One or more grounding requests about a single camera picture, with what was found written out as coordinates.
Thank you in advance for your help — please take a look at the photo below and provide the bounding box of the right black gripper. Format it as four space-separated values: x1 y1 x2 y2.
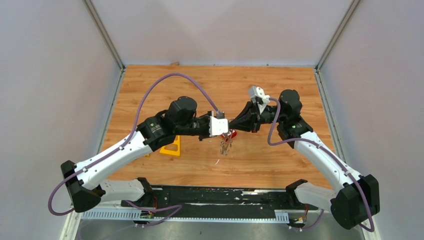
228 99 285 133

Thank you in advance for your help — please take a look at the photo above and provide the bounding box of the grey metal keyring disc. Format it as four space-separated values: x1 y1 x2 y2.
220 137 233 156

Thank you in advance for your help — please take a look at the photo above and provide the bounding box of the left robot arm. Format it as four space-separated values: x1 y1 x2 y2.
60 96 228 213

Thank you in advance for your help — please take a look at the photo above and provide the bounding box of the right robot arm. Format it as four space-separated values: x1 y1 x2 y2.
229 86 380 233

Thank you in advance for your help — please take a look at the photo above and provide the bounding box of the red window toy block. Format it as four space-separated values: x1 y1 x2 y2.
221 129 237 139

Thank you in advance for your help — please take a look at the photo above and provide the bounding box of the yellow triangular toy block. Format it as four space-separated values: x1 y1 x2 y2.
159 135 182 157

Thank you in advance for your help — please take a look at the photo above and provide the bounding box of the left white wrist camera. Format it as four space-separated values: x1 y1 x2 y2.
209 116 230 137

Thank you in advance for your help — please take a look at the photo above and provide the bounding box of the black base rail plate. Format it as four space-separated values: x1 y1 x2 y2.
134 185 317 218

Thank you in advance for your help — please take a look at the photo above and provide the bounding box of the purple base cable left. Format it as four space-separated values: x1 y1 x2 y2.
125 200 183 229

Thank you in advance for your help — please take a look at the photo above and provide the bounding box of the white slotted cable duct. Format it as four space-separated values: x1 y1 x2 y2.
81 208 290 224

